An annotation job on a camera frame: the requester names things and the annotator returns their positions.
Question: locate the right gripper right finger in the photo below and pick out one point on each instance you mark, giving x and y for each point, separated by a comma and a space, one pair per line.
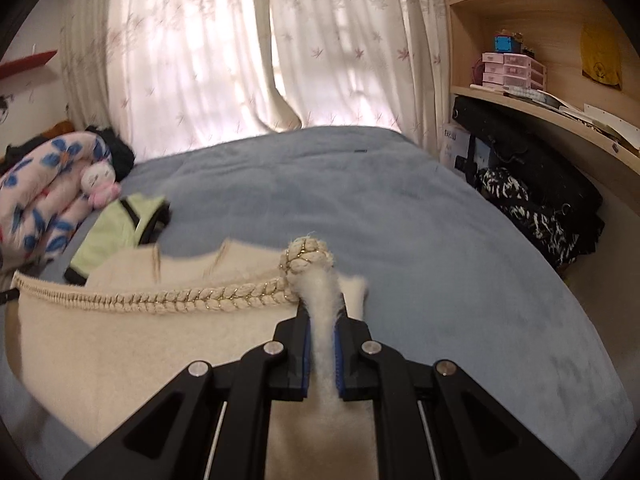
435, 421

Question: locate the blue fleece bed blanket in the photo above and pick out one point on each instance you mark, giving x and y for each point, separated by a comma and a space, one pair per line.
448, 275

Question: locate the white box under shelf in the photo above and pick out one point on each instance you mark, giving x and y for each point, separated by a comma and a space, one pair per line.
455, 149

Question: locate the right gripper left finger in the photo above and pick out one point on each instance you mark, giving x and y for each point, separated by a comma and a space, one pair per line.
209, 422

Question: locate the orange headboard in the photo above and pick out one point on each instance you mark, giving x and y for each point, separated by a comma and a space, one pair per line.
58, 130

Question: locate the white floral sheer curtain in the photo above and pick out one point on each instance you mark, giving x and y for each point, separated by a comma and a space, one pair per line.
170, 76

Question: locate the wooden curved shelf unit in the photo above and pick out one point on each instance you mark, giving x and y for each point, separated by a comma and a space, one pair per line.
552, 28

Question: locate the cream fuzzy knit cardigan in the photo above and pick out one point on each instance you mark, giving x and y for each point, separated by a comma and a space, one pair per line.
93, 354

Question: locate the white pink plush cat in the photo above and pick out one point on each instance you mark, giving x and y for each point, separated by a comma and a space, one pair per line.
98, 183

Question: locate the pink mini drawer organizer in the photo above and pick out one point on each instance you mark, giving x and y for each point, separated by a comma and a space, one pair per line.
514, 70

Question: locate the green and black folded garment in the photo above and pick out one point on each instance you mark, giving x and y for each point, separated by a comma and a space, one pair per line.
128, 222

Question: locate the black garment behind quilt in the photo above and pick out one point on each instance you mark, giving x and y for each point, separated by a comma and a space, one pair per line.
122, 156

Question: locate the floral folded quilt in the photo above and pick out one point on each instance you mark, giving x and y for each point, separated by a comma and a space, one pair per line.
42, 202

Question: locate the yellow item on shelf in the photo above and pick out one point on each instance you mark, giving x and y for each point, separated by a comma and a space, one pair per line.
600, 56

